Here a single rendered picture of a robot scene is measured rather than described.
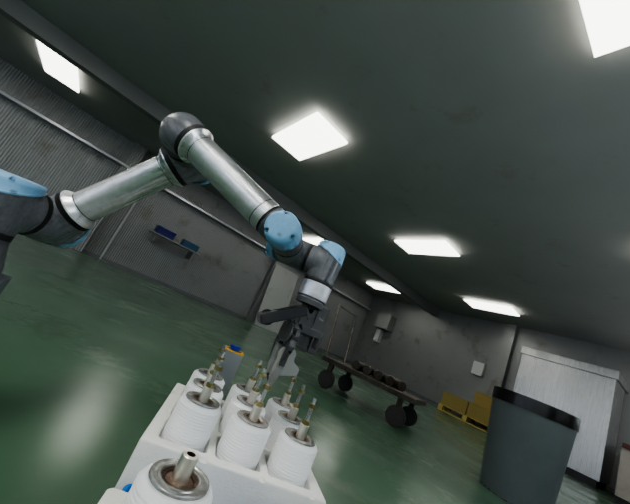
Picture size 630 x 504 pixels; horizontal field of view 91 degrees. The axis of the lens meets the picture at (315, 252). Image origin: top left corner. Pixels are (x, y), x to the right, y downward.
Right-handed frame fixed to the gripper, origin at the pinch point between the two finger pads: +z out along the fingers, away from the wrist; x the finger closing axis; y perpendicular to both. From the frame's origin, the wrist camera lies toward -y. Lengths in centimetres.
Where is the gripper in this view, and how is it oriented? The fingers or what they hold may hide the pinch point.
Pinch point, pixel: (268, 377)
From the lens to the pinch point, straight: 77.1
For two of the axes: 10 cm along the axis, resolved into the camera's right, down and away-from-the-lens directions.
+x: -4.2, 0.5, 9.1
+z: -3.9, 8.9, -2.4
